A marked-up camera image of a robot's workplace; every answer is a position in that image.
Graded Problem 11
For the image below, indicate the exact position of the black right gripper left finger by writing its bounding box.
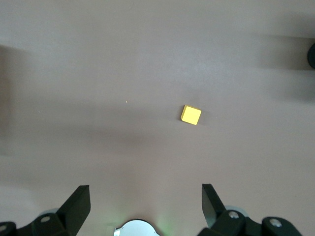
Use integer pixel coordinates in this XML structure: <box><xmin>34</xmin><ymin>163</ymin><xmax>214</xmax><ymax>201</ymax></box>
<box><xmin>0</xmin><ymin>185</ymin><xmax>91</xmax><ymax>236</ymax></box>

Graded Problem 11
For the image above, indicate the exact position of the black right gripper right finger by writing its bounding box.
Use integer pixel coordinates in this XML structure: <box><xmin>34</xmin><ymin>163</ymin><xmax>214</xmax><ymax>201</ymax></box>
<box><xmin>196</xmin><ymin>183</ymin><xmax>302</xmax><ymax>236</ymax></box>

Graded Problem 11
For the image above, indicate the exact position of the yellow wooden block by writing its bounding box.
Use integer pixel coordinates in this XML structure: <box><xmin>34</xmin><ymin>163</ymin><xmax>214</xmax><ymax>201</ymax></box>
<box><xmin>180</xmin><ymin>105</ymin><xmax>202</xmax><ymax>126</ymax></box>

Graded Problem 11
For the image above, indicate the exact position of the black round object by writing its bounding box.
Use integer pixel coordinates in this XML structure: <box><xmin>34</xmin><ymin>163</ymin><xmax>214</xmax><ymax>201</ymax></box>
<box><xmin>307</xmin><ymin>43</ymin><xmax>315</xmax><ymax>69</ymax></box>

